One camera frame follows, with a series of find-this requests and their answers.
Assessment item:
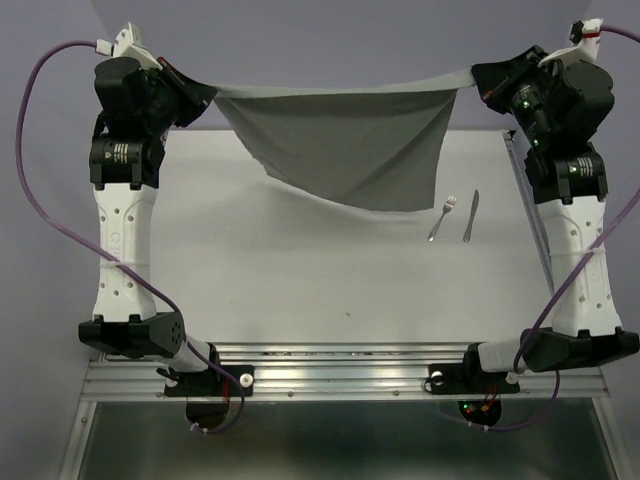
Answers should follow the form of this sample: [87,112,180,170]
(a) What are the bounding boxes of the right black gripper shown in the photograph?
[475,44,565,148]

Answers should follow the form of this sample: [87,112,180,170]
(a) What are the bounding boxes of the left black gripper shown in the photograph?
[141,56,215,135]

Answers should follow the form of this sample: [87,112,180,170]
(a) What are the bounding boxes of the grey cloth napkin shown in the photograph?
[215,69,475,212]

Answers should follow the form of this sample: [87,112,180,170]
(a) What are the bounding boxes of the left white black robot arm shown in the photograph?
[78,57,223,394]

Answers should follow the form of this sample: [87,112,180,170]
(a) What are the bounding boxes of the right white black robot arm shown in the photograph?
[460,46,639,390]

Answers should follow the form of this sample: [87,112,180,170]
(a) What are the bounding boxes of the silver fork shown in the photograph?
[428,195,457,242]

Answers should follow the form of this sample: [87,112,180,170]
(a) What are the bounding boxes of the silver knife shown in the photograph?
[463,190,480,243]

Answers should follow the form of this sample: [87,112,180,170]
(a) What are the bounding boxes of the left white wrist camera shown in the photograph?
[94,22,161,70]

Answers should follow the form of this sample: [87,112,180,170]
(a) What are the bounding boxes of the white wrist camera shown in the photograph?
[94,22,161,70]
[538,18,603,68]

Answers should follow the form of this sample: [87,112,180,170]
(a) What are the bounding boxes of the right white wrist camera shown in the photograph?
[538,18,603,68]

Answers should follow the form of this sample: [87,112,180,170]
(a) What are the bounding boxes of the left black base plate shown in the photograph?
[156,364,255,397]

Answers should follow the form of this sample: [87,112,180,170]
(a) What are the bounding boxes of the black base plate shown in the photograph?
[423,363,520,398]
[156,364,255,397]

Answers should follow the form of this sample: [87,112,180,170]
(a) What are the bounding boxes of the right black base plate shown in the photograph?
[423,363,520,398]

